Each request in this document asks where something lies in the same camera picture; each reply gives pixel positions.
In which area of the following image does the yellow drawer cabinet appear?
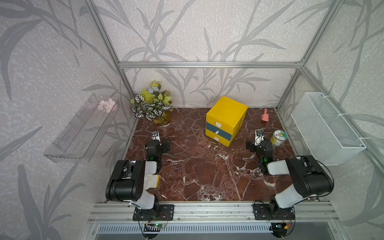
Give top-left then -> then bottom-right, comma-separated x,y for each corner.
206,97 -> 248,147

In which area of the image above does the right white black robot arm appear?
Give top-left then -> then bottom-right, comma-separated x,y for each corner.
246,140 -> 335,216

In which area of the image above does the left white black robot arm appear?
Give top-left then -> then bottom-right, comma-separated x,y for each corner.
105,140 -> 171,212

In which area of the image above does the white work glove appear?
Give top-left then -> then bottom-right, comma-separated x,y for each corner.
144,175 -> 161,190

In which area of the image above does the pink plastic scoop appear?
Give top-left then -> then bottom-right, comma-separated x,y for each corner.
261,109 -> 269,122

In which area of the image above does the artificial potted plant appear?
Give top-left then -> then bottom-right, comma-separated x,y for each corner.
131,81 -> 173,126

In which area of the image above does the pink artificial flower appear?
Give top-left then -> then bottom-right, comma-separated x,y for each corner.
97,98 -> 117,113

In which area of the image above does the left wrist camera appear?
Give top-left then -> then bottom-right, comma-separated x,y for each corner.
151,131 -> 160,141

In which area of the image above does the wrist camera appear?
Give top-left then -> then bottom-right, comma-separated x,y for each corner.
151,131 -> 160,141
255,130 -> 264,146

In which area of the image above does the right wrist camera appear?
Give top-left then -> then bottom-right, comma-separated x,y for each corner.
255,130 -> 264,146

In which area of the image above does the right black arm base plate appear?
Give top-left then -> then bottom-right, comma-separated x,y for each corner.
253,202 -> 296,221

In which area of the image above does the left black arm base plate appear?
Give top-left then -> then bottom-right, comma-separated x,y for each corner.
133,204 -> 175,222

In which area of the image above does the white wire basket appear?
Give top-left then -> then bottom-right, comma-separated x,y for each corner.
292,92 -> 367,166

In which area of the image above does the clear acrylic wall shelf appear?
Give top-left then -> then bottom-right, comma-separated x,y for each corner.
44,94 -> 120,164

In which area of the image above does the aluminium frame crossbar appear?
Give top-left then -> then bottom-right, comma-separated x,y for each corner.
119,62 -> 301,69

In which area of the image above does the aluminium front rail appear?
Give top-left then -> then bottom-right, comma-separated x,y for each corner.
87,201 -> 340,224

